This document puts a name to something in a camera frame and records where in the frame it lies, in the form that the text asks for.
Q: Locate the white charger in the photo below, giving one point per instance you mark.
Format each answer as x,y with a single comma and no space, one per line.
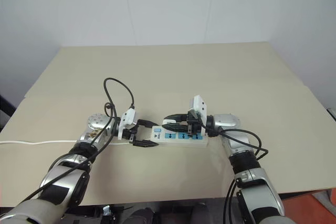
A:
165,122

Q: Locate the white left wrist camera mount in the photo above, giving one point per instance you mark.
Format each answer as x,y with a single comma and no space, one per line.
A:
128,117

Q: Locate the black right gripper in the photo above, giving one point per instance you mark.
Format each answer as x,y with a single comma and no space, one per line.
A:
193,125

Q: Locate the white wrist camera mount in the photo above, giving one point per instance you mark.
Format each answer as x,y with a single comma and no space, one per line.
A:
128,117
199,104

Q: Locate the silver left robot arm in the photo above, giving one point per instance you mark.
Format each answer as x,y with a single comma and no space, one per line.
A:
63,179

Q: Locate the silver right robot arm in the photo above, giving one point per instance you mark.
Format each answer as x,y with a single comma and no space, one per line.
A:
252,182

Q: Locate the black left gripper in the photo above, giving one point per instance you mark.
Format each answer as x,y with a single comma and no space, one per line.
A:
129,134

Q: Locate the white power strip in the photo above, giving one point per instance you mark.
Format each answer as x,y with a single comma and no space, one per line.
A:
181,140

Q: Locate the dark rounded shape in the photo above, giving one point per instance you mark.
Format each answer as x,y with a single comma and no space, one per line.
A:
143,216

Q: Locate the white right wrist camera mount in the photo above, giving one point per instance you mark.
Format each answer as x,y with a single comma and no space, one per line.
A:
199,104

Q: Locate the small silver metal bracket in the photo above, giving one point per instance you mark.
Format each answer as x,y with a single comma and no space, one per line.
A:
106,211

